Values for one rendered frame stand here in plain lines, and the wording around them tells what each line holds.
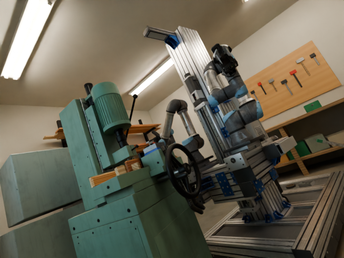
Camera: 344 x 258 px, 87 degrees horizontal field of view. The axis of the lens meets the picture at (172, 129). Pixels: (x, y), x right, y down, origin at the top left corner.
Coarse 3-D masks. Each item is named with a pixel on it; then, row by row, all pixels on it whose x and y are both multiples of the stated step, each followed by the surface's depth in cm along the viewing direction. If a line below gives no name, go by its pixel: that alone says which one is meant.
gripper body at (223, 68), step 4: (224, 56) 86; (228, 56) 85; (224, 60) 86; (228, 60) 85; (232, 60) 84; (220, 64) 86; (224, 64) 86; (228, 64) 85; (232, 64) 85; (236, 64) 88; (224, 68) 87; (228, 68) 85; (232, 68) 88; (224, 72) 89; (228, 72) 89; (232, 72) 92
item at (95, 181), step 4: (100, 176) 90; (104, 176) 92; (108, 176) 94; (112, 176) 95; (92, 180) 86; (96, 180) 87; (100, 180) 89; (104, 180) 91; (92, 184) 86; (96, 184) 86
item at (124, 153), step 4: (124, 148) 108; (128, 148) 108; (132, 148) 111; (116, 152) 112; (120, 152) 110; (124, 152) 108; (128, 152) 107; (132, 152) 110; (136, 152) 112; (116, 156) 112; (120, 156) 110; (124, 156) 108; (128, 156) 107; (132, 156) 110; (116, 160) 112; (120, 160) 110; (124, 160) 114
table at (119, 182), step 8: (144, 168) 95; (160, 168) 92; (120, 176) 80; (128, 176) 84; (136, 176) 88; (144, 176) 92; (152, 176) 95; (104, 184) 83; (112, 184) 80; (120, 184) 78; (128, 184) 82; (96, 192) 86; (104, 192) 83; (112, 192) 81
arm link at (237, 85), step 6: (234, 78) 100; (240, 78) 100; (234, 84) 100; (240, 84) 99; (228, 90) 101; (234, 90) 100; (240, 90) 99; (246, 90) 99; (228, 96) 102; (234, 96) 104; (240, 96) 101
